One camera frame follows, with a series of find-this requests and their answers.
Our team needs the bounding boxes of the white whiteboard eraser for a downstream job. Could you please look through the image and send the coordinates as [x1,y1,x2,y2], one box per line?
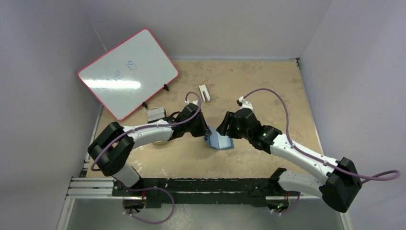
[198,84,211,102]

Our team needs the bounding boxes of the aluminium frame rail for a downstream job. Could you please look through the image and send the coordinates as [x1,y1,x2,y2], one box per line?
[65,177,321,200]

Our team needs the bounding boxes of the black mounting base plate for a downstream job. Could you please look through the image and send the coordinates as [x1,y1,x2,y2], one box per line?
[112,178,298,208]

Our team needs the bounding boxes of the blue card holder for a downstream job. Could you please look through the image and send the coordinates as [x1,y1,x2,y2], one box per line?
[204,126,234,150]

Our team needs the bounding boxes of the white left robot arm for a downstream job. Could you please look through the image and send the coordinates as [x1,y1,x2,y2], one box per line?
[87,103,211,196]

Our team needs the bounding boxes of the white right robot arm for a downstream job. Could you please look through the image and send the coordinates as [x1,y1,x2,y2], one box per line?
[216,108,362,213]

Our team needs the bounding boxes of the pink framed whiteboard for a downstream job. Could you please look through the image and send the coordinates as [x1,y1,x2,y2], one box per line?
[78,29,179,120]

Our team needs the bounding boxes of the gold oval tin tray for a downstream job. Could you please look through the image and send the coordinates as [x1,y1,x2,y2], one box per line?
[152,141,168,146]

